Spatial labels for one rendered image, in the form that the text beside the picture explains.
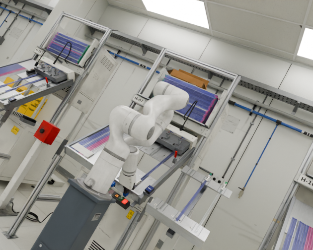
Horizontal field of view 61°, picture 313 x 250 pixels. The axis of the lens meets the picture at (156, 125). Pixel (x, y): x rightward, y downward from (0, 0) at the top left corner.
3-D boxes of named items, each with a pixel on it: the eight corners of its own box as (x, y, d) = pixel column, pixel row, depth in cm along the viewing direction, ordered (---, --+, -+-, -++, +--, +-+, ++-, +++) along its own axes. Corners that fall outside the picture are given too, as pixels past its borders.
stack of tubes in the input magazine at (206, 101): (201, 123, 208) (218, 94, 211) (150, 98, 229) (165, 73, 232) (204, 127, 219) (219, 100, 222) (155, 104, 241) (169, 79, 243)
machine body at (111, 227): (104, 294, 179) (150, 213, 186) (40, 233, 208) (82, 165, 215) (139, 274, 238) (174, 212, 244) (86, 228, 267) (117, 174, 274)
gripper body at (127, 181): (117, 168, 151) (116, 182, 156) (131, 177, 146) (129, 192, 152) (126, 162, 156) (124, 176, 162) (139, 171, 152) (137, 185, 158)
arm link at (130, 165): (117, 166, 149) (130, 174, 145) (119, 148, 142) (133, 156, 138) (126, 159, 155) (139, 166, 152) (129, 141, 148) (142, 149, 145)
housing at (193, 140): (189, 156, 212) (193, 142, 205) (141, 130, 233) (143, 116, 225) (194, 151, 218) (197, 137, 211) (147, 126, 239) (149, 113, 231)
